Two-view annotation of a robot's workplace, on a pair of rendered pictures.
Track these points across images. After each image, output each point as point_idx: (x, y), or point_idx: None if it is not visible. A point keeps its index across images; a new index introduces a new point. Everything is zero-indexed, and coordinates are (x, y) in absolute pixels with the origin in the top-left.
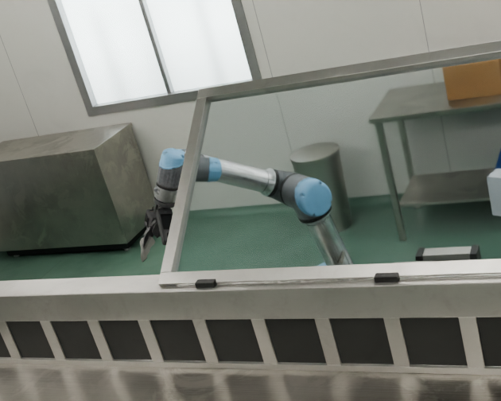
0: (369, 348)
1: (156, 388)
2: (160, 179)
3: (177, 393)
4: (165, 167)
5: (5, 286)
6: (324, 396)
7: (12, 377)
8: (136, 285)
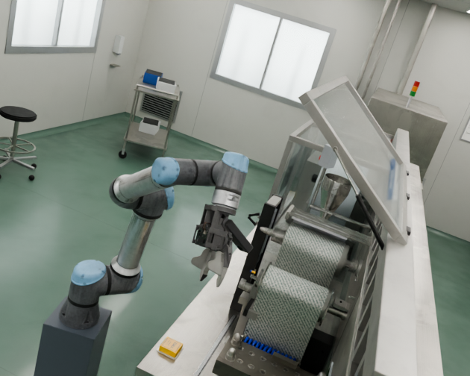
0: None
1: None
2: (241, 185)
3: (415, 313)
4: (246, 171)
5: (395, 324)
6: None
7: None
8: (402, 253)
